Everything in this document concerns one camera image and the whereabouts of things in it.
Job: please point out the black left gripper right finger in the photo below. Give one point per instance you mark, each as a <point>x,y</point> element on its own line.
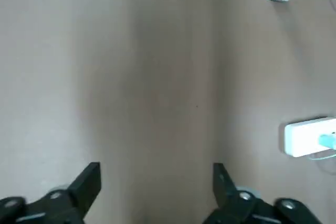
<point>244,208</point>

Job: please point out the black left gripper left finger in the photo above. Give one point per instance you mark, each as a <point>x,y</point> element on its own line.
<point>65,205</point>

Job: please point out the white power strip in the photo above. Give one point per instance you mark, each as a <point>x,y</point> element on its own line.
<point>302,137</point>

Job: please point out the teal phone charger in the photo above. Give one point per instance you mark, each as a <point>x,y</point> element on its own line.
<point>328,141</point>

